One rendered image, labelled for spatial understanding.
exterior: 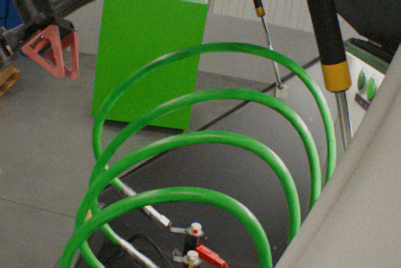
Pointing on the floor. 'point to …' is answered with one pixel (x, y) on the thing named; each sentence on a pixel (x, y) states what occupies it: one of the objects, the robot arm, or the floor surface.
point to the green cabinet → (182, 76)
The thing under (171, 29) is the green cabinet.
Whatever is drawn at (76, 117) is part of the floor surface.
